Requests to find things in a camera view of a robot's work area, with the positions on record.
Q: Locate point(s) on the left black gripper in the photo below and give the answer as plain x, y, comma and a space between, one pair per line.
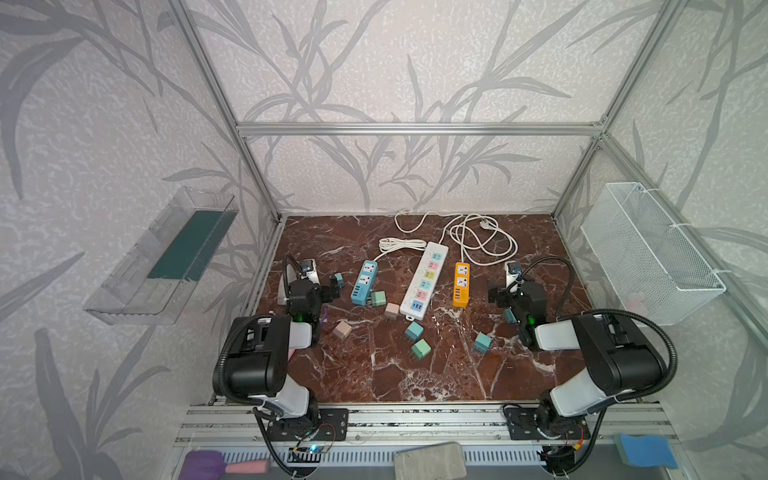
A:
318, 288

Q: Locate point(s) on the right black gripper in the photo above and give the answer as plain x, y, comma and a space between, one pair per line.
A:
510, 296

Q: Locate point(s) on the orange power strip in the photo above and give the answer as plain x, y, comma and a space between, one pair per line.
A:
460, 296

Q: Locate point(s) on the pink cube charger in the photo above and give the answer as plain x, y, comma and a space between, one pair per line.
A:
391, 311
342, 330

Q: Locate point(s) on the white multicolour power strip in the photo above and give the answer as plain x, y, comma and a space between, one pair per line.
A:
424, 281

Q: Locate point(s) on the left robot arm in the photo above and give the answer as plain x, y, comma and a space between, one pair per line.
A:
252, 367

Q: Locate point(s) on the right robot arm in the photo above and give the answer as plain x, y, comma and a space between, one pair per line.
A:
626, 355

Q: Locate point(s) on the grey garden trowel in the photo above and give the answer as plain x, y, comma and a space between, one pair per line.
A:
287, 276

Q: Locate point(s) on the blue power strip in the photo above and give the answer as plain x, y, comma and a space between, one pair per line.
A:
364, 283

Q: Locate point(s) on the green cube charger by strip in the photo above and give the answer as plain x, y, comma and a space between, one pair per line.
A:
378, 299

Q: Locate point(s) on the green cube charger centre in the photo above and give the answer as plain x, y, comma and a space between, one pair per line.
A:
421, 349

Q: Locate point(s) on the grey sponge block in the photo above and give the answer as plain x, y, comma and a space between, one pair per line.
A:
435, 462

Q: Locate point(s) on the blue sponge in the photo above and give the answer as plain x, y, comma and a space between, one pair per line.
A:
645, 451

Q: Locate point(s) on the purple pink brush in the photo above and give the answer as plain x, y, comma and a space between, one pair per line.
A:
211, 465

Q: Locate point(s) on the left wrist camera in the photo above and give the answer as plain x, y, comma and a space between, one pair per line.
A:
309, 270

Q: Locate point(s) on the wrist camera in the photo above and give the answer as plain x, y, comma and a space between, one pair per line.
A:
513, 273
309, 270

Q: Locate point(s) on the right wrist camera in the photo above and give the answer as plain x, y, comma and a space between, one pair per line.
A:
513, 273

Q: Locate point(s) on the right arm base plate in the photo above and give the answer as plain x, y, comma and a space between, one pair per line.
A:
542, 423

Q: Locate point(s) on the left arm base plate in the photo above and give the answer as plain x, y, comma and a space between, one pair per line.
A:
325, 424

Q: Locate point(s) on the white wire mesh basket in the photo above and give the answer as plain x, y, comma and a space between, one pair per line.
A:
650, 262

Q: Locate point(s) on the clear plastic wall tray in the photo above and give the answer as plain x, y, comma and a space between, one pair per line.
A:
152, 284

